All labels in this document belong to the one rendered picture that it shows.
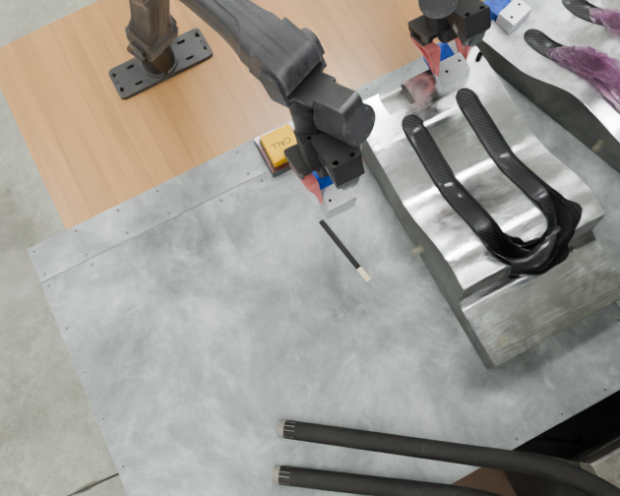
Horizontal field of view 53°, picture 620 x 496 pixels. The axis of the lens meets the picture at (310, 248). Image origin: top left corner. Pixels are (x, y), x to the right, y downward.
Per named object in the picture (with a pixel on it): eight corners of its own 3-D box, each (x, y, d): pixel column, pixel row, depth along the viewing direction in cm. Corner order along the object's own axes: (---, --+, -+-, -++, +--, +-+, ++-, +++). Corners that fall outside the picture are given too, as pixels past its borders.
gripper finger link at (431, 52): (470, 71, 108) (466, 22, 101) (434, 89, 107) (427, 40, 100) (450, 54, 112) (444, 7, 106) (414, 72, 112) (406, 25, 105)
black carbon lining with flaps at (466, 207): (394, 126, 111) (399, 100, 102) (472, 88, 112) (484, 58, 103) (498, 298, 102) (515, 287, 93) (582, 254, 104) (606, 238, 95)
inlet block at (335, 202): (291, 154, 105) (289, 141, 100) (317, 140, 106) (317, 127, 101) (328, 219, 103) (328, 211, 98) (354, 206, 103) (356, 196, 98)
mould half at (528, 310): (346, 131, 118) (348, 95, 105) (465, 72, 121) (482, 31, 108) (486, 369, 106) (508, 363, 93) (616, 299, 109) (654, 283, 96)
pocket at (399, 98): (374, 104, 114) (376, 94, 110) (400, 92, 114) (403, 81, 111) (387, 124, 113) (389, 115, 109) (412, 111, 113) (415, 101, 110)
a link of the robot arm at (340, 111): (389, 113, 84) (362, 46, 74) (347, 160, 82) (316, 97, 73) (328, 88, 90) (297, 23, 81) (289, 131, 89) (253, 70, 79)
